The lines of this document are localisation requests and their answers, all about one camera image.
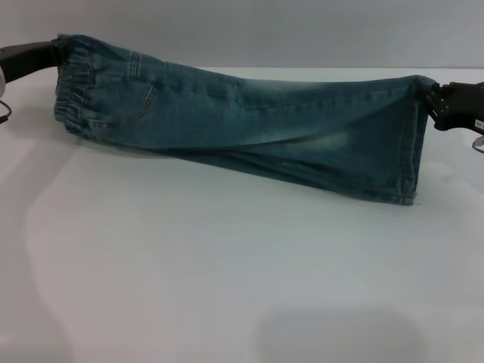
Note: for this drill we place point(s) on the blue denim shorts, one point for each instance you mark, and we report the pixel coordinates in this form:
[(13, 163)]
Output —
[(246, 125)]

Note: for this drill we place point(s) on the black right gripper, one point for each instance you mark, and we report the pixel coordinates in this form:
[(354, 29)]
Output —
[(463, 106)]

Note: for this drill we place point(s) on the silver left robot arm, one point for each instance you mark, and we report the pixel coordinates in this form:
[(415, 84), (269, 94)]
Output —
[(2, 81)]

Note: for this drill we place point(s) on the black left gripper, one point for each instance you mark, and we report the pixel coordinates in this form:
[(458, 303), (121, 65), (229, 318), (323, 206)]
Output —
[(26, 60)]

